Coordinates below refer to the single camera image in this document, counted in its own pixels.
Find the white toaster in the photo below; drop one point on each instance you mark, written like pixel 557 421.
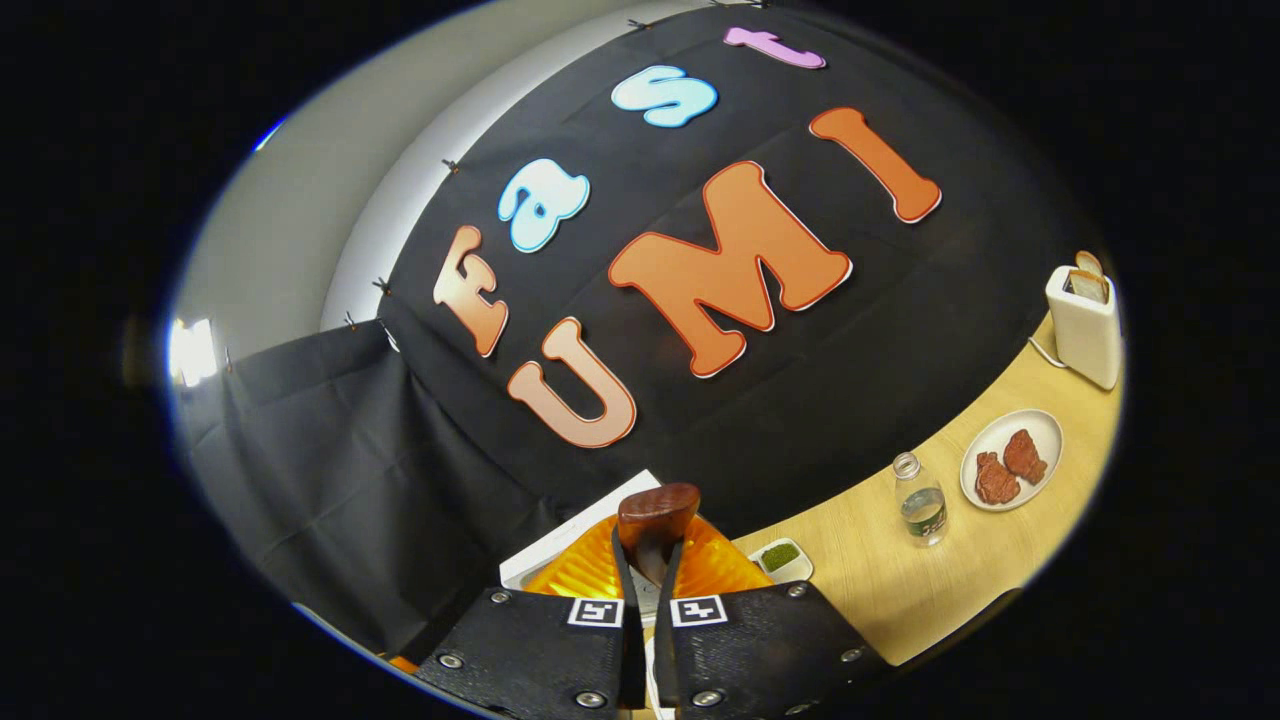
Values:
pixel 1085 335

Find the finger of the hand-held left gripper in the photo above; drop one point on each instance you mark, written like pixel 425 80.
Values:
pixel 402 664

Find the red meat piece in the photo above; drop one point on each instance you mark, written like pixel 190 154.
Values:
pixel 1025 456
pixel 996 478

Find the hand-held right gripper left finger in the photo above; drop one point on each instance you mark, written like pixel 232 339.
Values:
pixel 633 660

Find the ceiling light panel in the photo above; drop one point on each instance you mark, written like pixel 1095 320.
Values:
pixel 192 350

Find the small white dish with greens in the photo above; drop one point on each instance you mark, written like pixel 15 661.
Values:
pixel 780 557

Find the black backdrop cloth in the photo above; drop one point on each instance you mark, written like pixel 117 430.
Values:
pixel 800 380

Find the white rice cooker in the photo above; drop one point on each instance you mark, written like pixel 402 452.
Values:
pixel 570 540

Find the white plate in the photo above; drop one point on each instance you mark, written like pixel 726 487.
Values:
pixel 1000 435

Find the row of black cloth clips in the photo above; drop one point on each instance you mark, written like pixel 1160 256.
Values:
pixel 452 166

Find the toast bread slice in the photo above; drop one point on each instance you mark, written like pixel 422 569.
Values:
pixel 1088 261
pixel 1088 286

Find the clear plastic water bottle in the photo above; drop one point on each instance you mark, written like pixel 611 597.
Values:
pixel 922 510

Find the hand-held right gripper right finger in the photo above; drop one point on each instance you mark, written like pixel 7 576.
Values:
pixel 668 660

